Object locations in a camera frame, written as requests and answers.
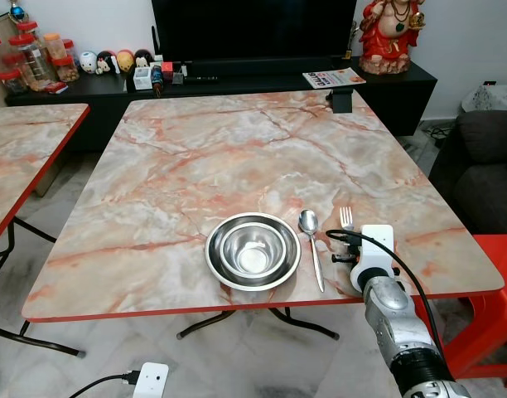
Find silver metal fork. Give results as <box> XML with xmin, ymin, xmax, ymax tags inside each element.
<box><xmin>339</xmin><ymin>206</ymin><xmax>355</xmax><ymax>238</ymax></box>

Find silver metal spoon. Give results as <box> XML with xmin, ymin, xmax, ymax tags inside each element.
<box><xmin>298</xmin><ymin>209</ymin><xmax>326</xmax><ymax>294</ymax></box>

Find stainless steel bowl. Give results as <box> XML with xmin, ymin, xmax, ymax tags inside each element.
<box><xmin>219</xmin><ymin>222</ymin><xmax>289</xmax><ymax>279</ymax></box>

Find red plastic stool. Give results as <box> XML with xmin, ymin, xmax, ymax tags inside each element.
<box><xmin>411</xmin><ymin>234</ymin><xmax>507</xmax><ymax>389</ymax></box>

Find small black box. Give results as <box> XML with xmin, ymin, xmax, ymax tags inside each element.
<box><xmin>326</xmin><ymin>89</ymin><xmax>356</xmax><ymax>114</ymax></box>

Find dark grey sofa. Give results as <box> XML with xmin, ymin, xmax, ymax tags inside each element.
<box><xmin>429</xmin><ymin>108</ymin><xmax>507</xmax><ymax>235</ymax></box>

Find black television console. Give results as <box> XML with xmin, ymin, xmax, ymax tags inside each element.
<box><xmin>5</xmin><ymin>58</ymin><xmax>438</xmax><ymax>154</ymax></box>

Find colourful printed flyer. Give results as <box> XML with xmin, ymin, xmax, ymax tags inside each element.
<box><xmin>302</xmin><ymin>68</ymin><xmax>367</xmax><ymax>90</ymax></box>

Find white lace cloth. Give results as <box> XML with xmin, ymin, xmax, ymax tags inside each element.
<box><xmin>461</xmin><ymin>83</ymin><xmax>507</xmax><ymax>113</ymax></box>

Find red laughing Buddha statue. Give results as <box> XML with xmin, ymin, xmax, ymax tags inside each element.
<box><xmin>357</xmin><ymin>0</ymin><xmax>427</xmax><ymax>75</ymax></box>

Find black flat television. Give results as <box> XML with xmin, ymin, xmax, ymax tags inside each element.
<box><xmin>151</xmin><ymin>0</ymin><xmax>358</xmax><ymax>67</ymax></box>

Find small white box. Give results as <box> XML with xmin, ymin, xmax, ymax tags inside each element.
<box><xmin>133</xmin><ymin>67</ymin><xmax>152</xmax><ymax>90</ymax></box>

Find yellow round doll figurine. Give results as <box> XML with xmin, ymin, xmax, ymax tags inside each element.
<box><xmin>115</xmin><ymin>50</ymin><xmax>135</xmax><ymax>72</ymax></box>

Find black haired doll figurine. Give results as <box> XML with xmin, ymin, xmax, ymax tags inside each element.
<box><xmin>97</xmin><ymin>51</ymin><xmax>116</xmax><ymax>74</ymax></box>

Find white round doll figurine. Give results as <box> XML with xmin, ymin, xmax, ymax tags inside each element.
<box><xmin>80</xmin><ymin>51</ymin><xmax>99</xmax><ymax>74</ymax></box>

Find small jar red lid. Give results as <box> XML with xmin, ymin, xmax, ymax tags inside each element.
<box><xmin>0</xmin><ymin>70</ymin><xmax>27</xmax><ymax>94</ymax></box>
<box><xmin>55</xmin><ymin>55</ymin><xmax>80</xmax><ymax>82</ymax></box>

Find orange snack jar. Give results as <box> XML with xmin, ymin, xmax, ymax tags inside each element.
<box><xmin>43</xmin><ymin>32</ymin><xmax>68</xmax><ymax>61</ymax></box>

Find large clear jar red lid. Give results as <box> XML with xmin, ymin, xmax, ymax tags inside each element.
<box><xmin>11</xmin><ymin>33</ymin><xmax>57</xmax><ymax>90</ymax></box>

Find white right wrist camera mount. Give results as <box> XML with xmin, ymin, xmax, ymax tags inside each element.
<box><xmin>351</xmin><ymin>224</ymin><xmax>396</xmax><ymax>283</ymax></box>

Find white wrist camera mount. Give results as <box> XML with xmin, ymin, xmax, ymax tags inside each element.
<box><xmin>351</xmin><ymin>224</ymin><xmax>396</xmax><ymax>283</ymax></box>
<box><xmin>133</xmin><ymin>362</ymin><xmax>170</xmax><ymax>398</ymax></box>

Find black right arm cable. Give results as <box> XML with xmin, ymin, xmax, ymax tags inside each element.
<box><xmin>325</xmin><ymin>230</ymin><xmax>447</xmax><ymax>357</ymax></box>

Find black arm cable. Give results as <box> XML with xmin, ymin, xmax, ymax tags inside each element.
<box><xmin>68</xmin><ymin>370</ymin><xmax>142</xmax><ymax>398</ymax></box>
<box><xmin>325</xmin><ymin>230</ymin><xmax>447</xmax><ymax>357</ymax></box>

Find black metal table leg frame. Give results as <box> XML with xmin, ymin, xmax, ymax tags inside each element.
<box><xmin>176</xmin><ymin>306</ymin><xmax>340</xmax><ymax>342</ymax></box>
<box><xmin>0</xmin><ymin>217</ymin><xmax>86</xmax><ymax>358</ymax></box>

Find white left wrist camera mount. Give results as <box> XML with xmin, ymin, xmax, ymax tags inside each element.
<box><xmin>133</xmin><ymin>362</ymin><xmax>170</xmax><ymax>398</ymax></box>

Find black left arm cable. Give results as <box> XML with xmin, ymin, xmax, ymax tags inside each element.
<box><xmin>68</xmin><ymin>370</ymin><xmax>142</xmax><ymax>398</ymax></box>

